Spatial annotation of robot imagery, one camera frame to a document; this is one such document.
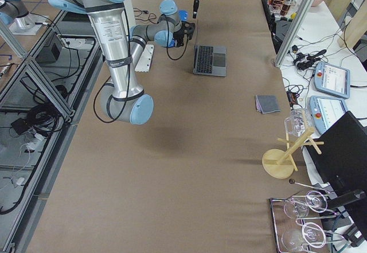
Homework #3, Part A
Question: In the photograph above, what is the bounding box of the white perforated bracket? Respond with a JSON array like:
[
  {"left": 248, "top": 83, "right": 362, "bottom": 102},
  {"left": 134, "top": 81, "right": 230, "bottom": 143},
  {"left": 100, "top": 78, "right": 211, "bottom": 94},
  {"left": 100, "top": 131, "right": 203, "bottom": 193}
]
[{"left": 135, "top": 44, "right": 154, "bottom": 72}]

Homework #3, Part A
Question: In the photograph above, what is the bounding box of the wire glass rack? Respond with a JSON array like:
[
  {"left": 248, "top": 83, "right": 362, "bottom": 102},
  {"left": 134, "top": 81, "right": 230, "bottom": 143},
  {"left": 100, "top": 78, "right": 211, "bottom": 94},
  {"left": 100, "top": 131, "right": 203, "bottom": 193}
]
[{"left": 270, "top": 178, "right": 355, "bottom": 252}]

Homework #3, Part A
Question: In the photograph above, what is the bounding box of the lower teach pendant tablet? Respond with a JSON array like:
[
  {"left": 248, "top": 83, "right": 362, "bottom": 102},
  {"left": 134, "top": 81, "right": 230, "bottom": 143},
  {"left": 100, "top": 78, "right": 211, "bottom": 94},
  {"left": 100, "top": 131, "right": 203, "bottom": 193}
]
[{"left": 309, "top": 96, "right": 348, "bottom": 134}]

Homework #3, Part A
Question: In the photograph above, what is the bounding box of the wooden mug tree stand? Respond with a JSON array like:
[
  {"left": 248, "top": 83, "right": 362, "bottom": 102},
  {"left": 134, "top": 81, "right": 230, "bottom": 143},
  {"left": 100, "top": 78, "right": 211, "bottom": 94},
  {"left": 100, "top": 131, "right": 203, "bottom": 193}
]
[{"left": 262, "top": 127, "right": 324, "bottom": 179}]

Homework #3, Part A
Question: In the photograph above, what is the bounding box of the black monitor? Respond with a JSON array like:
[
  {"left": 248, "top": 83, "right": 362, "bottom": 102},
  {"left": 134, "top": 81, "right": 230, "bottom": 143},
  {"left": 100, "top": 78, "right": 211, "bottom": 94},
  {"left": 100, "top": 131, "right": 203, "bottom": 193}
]
[{"left": 303, "top": 110, "right": 367, "bottom": 216}]

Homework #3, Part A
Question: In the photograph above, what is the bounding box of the aluminium frame post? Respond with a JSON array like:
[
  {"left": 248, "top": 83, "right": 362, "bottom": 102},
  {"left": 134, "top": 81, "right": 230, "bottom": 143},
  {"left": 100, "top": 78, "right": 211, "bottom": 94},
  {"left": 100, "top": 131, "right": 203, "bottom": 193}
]
[{"left": 274, "top": 0, "right": 314, "bottom": 68}]

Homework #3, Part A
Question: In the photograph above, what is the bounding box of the clear glass mug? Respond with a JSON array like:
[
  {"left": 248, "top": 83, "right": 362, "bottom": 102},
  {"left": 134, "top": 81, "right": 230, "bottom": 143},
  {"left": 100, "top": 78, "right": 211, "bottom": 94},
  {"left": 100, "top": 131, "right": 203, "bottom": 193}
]
[{"left": 284, "top": 108, "right": 314, "bottom": 137}]

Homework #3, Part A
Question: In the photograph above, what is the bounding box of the lower wine glass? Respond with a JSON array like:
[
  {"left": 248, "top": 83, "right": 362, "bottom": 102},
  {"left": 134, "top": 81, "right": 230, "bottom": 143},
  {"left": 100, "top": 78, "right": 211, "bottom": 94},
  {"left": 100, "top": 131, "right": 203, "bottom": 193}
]
[{"left": 281, "top": 222, "right": 326, "bottom": 252}]

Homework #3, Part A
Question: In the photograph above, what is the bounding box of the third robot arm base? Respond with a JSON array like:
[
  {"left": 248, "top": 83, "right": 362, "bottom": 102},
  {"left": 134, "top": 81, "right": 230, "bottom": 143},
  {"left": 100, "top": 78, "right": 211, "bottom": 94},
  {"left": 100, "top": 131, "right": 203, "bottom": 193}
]
[{"left": 1, "top": 0, "right": 41, "bottom": 36}]

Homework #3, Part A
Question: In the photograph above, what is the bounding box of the folded grey cloth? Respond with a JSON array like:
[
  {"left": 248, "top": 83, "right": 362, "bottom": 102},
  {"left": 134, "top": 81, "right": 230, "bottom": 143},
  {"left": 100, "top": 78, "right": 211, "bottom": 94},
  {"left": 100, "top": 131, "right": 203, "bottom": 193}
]
[{"left": 255, "top": 95, "right": 280, "bottom": 114}]

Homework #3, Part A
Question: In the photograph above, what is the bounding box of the teach pendant tablet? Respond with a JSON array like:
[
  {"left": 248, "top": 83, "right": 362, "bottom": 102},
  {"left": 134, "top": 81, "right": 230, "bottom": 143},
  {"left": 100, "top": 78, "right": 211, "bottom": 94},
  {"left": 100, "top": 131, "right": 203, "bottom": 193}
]
[
  {"left": 314, "top": 61, "right": 351, "bottom": 99},
  {"left": 309, "top": 96, "right": 348, "bottom": 134}
]

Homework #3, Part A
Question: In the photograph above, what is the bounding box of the upper wine glass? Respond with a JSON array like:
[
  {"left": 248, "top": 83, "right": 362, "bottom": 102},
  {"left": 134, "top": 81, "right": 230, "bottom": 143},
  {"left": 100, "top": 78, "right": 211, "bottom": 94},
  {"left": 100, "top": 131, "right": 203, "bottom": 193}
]
[{"left": 283, "top": 190, "right": 327, "bottom": 219}]

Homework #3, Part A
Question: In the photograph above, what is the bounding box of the wine glass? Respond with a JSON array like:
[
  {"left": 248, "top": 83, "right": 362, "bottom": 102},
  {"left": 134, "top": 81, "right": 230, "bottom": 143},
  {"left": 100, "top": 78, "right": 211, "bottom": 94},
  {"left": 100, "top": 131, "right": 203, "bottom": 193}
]
[
  {"left": 281, "top": 222, "right": 326, "bottom": 252},
  {"left": 283, "top": 190, "right": 327, "bottom": 219}
]

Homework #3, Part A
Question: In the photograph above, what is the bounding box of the upper teach pendant tablet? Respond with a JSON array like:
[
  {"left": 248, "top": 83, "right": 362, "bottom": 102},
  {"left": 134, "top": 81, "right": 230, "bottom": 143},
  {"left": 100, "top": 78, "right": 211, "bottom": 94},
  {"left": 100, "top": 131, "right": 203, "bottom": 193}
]
[{"left": 314, "top": 61, "right": 351, "bottom": 99}]

